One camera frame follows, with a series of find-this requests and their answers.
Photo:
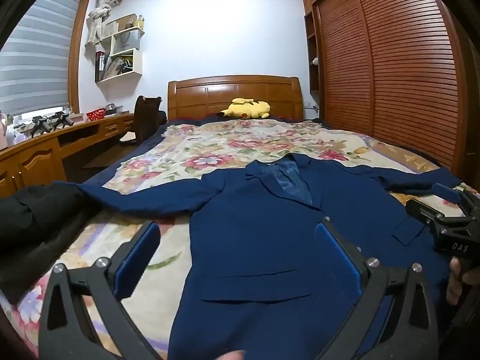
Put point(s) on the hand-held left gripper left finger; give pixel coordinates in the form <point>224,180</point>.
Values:
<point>135,262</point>

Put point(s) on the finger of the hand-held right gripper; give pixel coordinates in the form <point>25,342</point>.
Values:
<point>448,192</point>
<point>423,213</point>

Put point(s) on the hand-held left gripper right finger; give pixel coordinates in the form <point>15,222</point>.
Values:
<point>337,258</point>

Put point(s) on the navy blue suit jacket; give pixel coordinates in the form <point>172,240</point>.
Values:
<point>262,240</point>

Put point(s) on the person's right hand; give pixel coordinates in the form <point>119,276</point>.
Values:
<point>455,285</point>

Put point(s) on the person's left hand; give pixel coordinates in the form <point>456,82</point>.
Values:
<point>232,356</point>

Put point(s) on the black garment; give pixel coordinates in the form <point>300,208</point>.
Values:
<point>33,225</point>

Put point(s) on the floral blanket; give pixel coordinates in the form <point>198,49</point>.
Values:
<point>210,146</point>

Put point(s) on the wooden louvered wardrobe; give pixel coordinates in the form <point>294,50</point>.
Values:
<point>393,63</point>

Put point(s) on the dark brown chair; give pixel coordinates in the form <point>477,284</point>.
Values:
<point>144,120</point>

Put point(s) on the wooden desk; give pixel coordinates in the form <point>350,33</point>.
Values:
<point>37,157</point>

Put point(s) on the red basket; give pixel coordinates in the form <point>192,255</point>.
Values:
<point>96,114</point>

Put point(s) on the black tripod device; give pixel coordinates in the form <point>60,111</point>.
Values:
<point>39,125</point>
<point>60,120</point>

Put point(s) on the yellow plush toy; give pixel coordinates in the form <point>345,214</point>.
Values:
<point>243,108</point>

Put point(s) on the wooden bed headboard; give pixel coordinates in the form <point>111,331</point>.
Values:
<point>202,93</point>

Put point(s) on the pink bottle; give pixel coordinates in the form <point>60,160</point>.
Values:
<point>3,131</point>

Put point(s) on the row of books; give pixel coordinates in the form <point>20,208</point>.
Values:
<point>112,65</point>

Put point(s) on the grey paper bag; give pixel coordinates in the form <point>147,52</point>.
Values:
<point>129,40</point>

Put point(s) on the striped window blind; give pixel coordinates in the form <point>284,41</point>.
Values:
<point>33,56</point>

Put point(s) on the cardboard box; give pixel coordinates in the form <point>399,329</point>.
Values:
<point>122,23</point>

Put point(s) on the white hanging ornament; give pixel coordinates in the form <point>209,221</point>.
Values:
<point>98,18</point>

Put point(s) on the white wall shelf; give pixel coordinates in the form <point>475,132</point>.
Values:
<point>137,63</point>

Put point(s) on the wooden window frame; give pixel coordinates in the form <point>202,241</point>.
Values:
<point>77,63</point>

